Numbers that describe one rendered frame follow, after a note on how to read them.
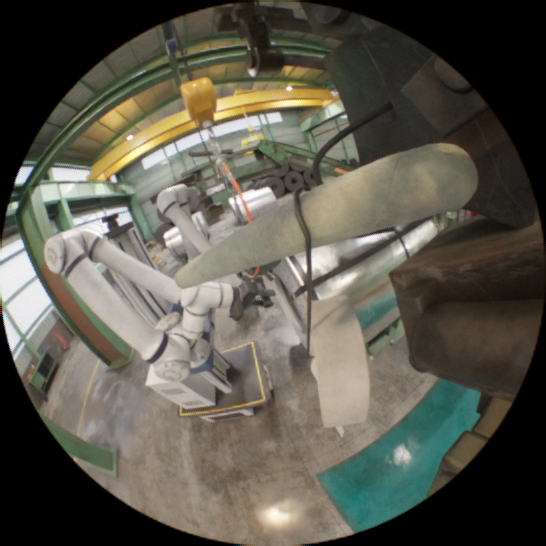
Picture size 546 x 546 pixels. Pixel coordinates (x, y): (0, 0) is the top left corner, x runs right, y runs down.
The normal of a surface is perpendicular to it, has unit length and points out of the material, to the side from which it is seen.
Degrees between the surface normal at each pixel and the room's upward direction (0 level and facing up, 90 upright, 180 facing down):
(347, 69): 90
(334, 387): 43
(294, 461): 0
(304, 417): 0
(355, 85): 90
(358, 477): 0
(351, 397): 51
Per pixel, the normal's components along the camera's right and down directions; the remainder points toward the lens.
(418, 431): -0.30, -0.81
